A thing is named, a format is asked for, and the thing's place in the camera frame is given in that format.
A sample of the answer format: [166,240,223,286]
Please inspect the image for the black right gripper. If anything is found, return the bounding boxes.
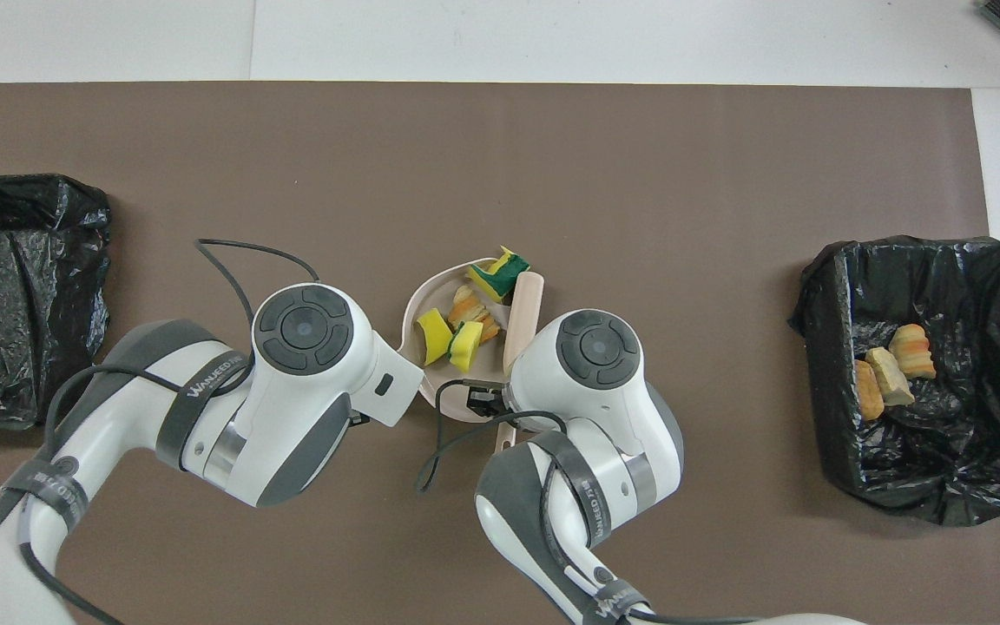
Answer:
[465,386,510,419]

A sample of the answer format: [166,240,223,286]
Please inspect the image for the small yellow sponge piece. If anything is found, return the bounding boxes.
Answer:
[415,310,455,366]

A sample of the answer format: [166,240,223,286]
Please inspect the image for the orange striped bread slices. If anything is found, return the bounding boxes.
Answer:
[448,285,501,344]

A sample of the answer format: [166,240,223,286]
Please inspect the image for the beige hand brush black bristles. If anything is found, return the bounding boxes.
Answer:
[494,270,546,454]

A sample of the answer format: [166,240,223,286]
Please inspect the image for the beige plastic dustpan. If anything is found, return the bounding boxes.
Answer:
[400,256,544,424]

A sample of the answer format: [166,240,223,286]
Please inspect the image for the notched green yellow sponge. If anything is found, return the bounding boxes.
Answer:
[465,247,531,302]

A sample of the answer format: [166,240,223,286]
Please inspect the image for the brown waffle sponge piece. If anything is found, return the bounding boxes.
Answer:
[854,360,885,422]

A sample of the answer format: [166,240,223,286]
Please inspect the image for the pale cream sponge piece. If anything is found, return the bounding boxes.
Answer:
[865,347,916,407]

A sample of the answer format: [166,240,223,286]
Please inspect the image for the orange striped sponge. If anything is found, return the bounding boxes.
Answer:
[889,324,937,380]

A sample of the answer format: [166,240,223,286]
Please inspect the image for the black bag lined bin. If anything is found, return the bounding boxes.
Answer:
[788,234,1000,528]
[0,174,112,431]

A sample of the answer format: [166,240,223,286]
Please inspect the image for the brown table mat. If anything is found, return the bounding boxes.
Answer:
[0,82,1000,625]

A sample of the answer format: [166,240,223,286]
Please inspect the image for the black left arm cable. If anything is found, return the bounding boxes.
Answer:
[0,239,320,625]

